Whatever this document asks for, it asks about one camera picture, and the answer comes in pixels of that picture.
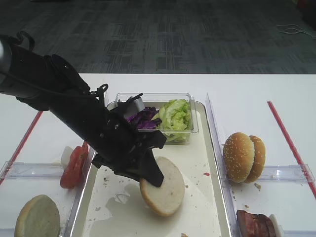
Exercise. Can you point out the bun half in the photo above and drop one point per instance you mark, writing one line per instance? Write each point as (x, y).
(39, 217)
(166, 199)

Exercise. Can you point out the sliced meat patties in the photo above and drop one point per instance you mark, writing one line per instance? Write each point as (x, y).
(255, 225)

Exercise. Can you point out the white pusher block left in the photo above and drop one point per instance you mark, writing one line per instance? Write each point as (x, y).
(65, 157)

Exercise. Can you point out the lower right acrylic holder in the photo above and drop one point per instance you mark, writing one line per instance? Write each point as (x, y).
(294, 233)

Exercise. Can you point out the purple cabbage shreds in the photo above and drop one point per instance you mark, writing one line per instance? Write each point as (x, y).
(146, 119)

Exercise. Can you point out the front sesame bun top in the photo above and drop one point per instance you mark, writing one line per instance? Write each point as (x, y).
(238, 154)

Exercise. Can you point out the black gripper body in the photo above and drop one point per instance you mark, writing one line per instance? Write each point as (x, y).
(119, 146)

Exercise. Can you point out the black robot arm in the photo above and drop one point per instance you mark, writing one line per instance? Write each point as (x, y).
(50, 83)

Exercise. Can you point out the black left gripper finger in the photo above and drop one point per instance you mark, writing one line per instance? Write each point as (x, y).
(152, 139)

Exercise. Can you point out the sesame bun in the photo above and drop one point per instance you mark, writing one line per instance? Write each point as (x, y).
(238, 154)
(259, 159)

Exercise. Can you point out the rear tomato slice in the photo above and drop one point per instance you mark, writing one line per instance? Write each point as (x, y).
(85, 153)

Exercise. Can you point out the front tomato slice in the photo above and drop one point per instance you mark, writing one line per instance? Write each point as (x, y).
(72, 174)

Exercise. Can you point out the metal serving tray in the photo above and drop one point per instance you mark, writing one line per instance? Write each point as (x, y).
(189, 202)

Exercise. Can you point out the white pusher block right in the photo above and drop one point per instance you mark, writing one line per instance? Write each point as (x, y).
(278, 228)

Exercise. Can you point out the lower left acrylic holder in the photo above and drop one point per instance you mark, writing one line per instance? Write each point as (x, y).
(6, 232)

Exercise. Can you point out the red tape strip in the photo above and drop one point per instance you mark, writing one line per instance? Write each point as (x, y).
(19, 147)
(297, 156)

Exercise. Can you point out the rear sesame bun top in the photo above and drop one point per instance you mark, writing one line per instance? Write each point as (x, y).
(259, 159)

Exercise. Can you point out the long acrylic divider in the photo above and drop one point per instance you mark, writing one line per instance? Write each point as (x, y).
(225, 186)
(84, 177)

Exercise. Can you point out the upper left acrylic holder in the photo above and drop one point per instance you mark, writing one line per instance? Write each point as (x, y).
(14, 170)

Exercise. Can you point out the acrylic holder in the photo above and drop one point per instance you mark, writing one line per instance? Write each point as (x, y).
(14, 170)
(294, 233)
(291, 173)
(6, 232)

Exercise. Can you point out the tomato slice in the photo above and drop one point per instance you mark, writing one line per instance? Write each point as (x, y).
(85, 153)
(72, 174)

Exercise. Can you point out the clear plastic salad container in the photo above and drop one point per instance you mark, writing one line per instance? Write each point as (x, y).
(157, 100)

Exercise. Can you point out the left red tape strip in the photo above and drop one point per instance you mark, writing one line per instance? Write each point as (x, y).
(19, 147)

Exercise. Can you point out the white pusher block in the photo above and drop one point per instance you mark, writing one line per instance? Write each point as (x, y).
(278, 228)
(65, 157)

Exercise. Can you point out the right long acrylic divider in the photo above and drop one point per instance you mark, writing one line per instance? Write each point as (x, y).
(225, 186)

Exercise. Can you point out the right red tape strip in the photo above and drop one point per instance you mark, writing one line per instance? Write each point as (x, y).
(297, 156)

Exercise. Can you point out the upper right acrylic holder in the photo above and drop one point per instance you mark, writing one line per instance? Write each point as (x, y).
(291, 173)

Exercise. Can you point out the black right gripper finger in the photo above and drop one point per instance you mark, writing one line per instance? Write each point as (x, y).
(149, 169)

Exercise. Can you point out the left long acrylic divider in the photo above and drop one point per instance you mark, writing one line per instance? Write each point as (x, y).
(84, 177)

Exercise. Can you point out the green lettuce leaves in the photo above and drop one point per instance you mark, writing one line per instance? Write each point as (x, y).
(175, 115)

